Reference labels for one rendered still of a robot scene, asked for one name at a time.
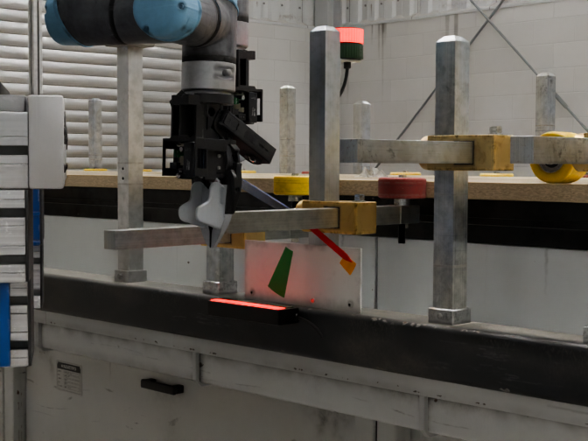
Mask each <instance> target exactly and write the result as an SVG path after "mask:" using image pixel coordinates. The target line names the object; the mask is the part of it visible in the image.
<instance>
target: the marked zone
mask: <svg viewBox="0 0 588 441"><path fill-rule="evenodd" d="M292 254H293V251H291V250H290V249H288V248H287V247H285V249H284V251H283V254H282V256H281V258H280V260H279V262H278V265H277V266H276V269H275V271H274V274H273V276H272V278H271V279H270V281H269V285H268V287H269V288H271V289H272V290H273V291H274V292H275V293H276V294H278V295H279V296H281V297H283V298H284V296H285V291H286V286H287V282H288V276H289V272H290V267H291V258H292Z"/></svg>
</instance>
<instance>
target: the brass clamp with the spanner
mask: <svg viewBox="0 0 588 441"><path fill-rule="evenodd" d="M321 207H329V208H338V209H339V227H331V228H318V229H319V230H320V231H321V232H322V233H329V234H343V235H368V234H376V202H375V201H366V202H352V201H351V200H326V201H323V200H308V199H303V200H301V201H299V202H298V203H297V205H296V207H295V208H321Z"/></svg>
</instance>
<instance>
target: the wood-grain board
mask: <svg viewBox="0 0 588 441"><path fill-rule="evenodd" d="M359 175H360V174H340V175H339V195H355V194H364V195H365V196H378V179H379V178H378V177H372V178H371V177H367V178H363V177H356V176H359ZM274 176H291V173H242V174H241V177H242V178H243V179H245V180H246V181H248V182H249V183H250V184H252V185H254V186H256V187H257V188H259V189H261V190H262V191H264V192H266V193H274ZM407 177H413V178H426V198H434V176H422V175H407ZM64 186H81V187H108V188H118V176H117V171H66V180H65V185H64ZM191 186H192V180H191V179H182V178H176V176H162V172H161V171H143V189H164V190H191ZM468 199H469V200H519V201H547V202H574V203H588V178H581V179H579V180H578V181H576V182H573V183H555V184H551V183H546V182H543V181H541V180H540V179H539V178H538V177H484V176H468Z"/></svg>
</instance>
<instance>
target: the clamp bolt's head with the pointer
mask: <svg viewBox="0 0 588 441"><path fill-rule="evenodd" d="M310 230H311V231H312V232H313V233H314V234H315V235H316V236H317V237H318V238H319V239H320V240H322V241H323V242H324V243H325V244H326V245H327V246H329V247H330V248H331V249H332V250H333V251H335V252H336V253H337V254H338V255H339V256H340V257H342V258H343V259H344V260H346V261H348V262H350V263H352V260H351V259H350V257H349V255H348V254H347V253H346V252H345V251H344V250H342V249H341V248H340V247H339V246H338V245H336V244H335V243H334V242H333V241H332V240H330V239H329V238H328V237H327V236H326V235H325V234H323V233H322V232H321V231H320V230H319V229H317V228H316V229H310Z"/></svg>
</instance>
